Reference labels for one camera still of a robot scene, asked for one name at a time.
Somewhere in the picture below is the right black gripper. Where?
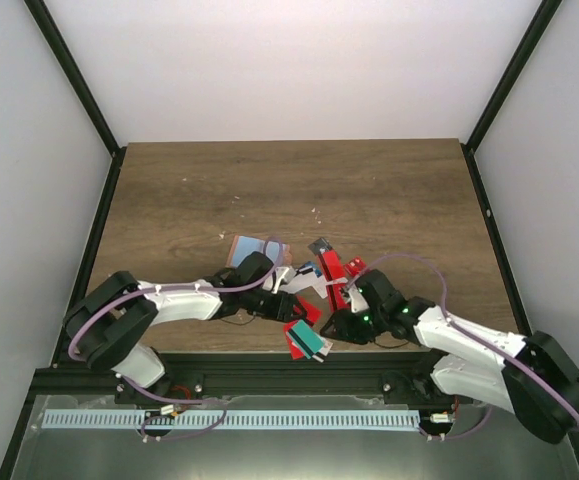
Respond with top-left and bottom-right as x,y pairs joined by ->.
320,307 -> 387,346

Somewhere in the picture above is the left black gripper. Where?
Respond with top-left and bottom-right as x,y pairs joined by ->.
243,288 -> 308,324

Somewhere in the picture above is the red card black stripe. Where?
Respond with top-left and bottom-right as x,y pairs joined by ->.
283,320 -> 305,360
293,296 -> 322,326

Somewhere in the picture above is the pink card holder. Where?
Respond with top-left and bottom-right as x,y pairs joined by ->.
226,235 -> 296,269

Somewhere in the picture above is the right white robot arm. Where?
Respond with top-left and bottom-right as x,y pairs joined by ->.
320,270 -> 579,444

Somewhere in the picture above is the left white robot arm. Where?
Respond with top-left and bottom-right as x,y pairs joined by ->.
64,252 -> 307,404

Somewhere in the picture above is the white card centre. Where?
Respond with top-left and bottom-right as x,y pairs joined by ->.
311,340 -> 333,363

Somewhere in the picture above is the teal card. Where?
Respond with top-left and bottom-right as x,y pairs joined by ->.
289,320 -> 324,359

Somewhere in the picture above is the white card black stripe upper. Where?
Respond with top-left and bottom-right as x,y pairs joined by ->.
281,262 -> 328,299

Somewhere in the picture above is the red card upper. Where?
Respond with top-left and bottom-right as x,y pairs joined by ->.
318,250 -> 349,313

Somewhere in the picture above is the red VIP card right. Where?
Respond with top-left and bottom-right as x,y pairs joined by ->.
343,257 -> 367,277

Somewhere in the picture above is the dark card upper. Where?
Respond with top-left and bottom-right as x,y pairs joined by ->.
308,237 -> 332,256

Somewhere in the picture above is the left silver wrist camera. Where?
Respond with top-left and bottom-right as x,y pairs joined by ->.
265,266 -> 296,294

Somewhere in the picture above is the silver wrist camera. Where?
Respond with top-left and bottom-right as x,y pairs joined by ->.
346,285 -> 370,314
265,266 -> 296,294

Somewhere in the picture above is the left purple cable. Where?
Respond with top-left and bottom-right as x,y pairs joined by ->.
67,236 -> 286,442

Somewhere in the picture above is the purple cable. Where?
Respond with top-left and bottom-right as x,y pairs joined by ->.
67,236 -> 286,442
343,253 -> 579,442

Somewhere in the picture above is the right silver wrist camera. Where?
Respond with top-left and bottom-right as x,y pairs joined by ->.
346,285 -> 370,314

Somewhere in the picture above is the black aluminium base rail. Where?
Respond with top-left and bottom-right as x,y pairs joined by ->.
33,352 -> 560,401

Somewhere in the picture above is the light blue slotted cable duct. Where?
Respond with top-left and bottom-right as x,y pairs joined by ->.
41,409 -> 420,432

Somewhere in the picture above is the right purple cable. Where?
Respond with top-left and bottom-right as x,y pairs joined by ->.
343,253 -> 579,442

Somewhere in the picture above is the left black frame post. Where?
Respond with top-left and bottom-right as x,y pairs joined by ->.
22,0 -> 122,154

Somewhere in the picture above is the black frame post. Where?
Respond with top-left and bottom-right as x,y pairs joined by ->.
466,0 -> 564,149
22,0 -> 122,154

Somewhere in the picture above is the right black frame post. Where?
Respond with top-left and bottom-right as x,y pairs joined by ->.
466,0 -> 564,149

